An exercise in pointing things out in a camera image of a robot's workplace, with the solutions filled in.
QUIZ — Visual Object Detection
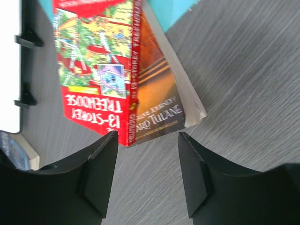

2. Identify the teal cutting board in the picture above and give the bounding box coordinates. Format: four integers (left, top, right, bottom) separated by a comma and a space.
39, 0, 198, 32

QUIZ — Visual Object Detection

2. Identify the right whiteboard stand foot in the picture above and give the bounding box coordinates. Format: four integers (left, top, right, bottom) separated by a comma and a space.
15, 30, 44, 49

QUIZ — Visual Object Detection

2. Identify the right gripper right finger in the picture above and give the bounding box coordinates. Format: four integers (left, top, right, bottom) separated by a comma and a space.
178, 132, 300, 225

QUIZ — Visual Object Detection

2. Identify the brown Edward Tulane book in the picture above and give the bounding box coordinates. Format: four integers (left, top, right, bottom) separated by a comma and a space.
134, 0, 207, 145

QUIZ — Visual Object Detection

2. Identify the red Treehouse book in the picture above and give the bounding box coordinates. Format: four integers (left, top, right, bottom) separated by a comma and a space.
52, 0, 143, 147

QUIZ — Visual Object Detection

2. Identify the blue Nineteen Eighty-Four book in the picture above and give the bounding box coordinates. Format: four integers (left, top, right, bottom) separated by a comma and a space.
0, 131, 40, 171

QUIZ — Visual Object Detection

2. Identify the whiteboard stand foot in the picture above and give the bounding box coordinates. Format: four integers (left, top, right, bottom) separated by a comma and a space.
14, 82, 37, 108
15, 30, 44, 49

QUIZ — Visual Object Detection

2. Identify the left whiteboard stand foot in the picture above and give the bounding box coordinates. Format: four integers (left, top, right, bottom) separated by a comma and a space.
14, 82, 37, 108

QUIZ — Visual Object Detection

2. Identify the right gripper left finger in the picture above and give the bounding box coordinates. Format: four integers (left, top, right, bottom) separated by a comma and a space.
0, 131, 119, 225

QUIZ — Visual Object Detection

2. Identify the white whiteboard with writing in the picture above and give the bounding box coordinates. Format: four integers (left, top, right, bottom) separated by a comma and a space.
0, 0, 22, 134

